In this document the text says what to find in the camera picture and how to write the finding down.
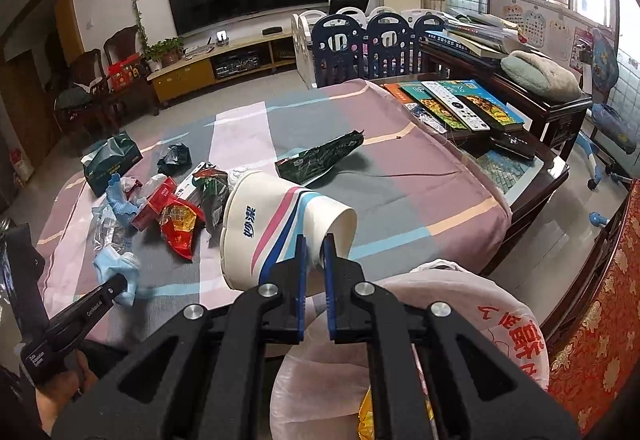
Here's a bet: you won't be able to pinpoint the grey-green plush cushion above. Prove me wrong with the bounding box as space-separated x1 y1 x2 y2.
500 49 584 102

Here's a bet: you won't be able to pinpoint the white remote control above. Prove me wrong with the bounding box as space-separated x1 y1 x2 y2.
421 80 489 133

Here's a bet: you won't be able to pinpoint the stack of books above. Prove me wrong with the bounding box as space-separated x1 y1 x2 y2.
425 12 527 59

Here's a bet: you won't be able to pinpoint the bin with white plastic bag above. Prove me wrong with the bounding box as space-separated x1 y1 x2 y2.
270 259 551 440

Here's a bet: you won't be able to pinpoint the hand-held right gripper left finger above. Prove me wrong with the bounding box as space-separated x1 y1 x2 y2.
52 235 308 440

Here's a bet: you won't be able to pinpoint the dark crumpled plastic bag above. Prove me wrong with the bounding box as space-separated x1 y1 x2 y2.
157 143 193 177

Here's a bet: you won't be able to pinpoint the striped pastel blanket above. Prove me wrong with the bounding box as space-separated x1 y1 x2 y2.
37 80 514 353

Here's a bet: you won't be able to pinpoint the red gold patterned sofa cushion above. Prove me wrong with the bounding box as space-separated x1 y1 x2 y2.
544 180 640 407

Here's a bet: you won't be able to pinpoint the blue and white playpen fence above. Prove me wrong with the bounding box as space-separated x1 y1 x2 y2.
290 8 447 89

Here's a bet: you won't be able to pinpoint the long dark green packet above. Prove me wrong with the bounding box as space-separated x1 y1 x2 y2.
274 131 364 186

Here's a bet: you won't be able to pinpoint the dark wooden coffee table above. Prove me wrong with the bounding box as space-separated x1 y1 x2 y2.
380 80 571 273

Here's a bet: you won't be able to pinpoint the light blue face mask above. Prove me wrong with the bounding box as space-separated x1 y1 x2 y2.
94 251 142 309

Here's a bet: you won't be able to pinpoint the person's left hand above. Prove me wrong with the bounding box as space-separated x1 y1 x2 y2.
34 352 101 423

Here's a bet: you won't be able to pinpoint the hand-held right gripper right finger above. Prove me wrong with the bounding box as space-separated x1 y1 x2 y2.
320 232 581 440

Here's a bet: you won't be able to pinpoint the white striped paper bowl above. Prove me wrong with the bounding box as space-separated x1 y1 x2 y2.
218 170 358 298

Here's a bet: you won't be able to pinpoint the blue child's desk chair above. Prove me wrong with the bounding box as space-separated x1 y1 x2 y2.
571 26 640 192

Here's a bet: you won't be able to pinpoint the dark wooden side table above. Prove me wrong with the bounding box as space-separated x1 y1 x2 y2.
419 38 594 161

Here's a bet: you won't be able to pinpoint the dark wooden chair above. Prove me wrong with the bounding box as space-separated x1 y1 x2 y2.
52 49 115 141
102 25 162 117

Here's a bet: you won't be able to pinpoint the yellow wooden television cabinet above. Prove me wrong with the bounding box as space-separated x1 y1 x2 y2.
147 30 302 104

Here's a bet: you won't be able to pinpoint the potted green plant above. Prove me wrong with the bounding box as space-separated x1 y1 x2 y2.
143 38 185 71

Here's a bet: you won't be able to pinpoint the red snack bag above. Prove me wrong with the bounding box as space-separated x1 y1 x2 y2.
159 196 206 263

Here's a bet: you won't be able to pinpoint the blue glove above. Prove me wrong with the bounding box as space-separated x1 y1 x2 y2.
105 173 139 221

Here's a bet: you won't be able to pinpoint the green snack bag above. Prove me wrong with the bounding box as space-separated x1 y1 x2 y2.
192 167 231 241

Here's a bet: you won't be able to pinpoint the black remote control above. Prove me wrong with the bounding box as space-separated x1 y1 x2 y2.
489 130 537 161

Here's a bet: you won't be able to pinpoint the wall learning posters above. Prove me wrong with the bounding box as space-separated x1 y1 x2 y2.
499 4 593 73

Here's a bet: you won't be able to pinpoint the black computer monitor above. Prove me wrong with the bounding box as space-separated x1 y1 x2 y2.
328 0 371 16

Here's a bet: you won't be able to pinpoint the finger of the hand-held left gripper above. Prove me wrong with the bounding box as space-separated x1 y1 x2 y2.
46 272 129 352

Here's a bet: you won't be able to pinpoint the green tissue box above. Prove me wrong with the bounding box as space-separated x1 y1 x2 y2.
81 132 144 199

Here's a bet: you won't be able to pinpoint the red gift box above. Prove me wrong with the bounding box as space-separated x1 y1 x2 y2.
107 53 146 91

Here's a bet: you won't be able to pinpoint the row of colourful picture books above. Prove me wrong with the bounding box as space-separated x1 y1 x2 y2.
384 79 526 137

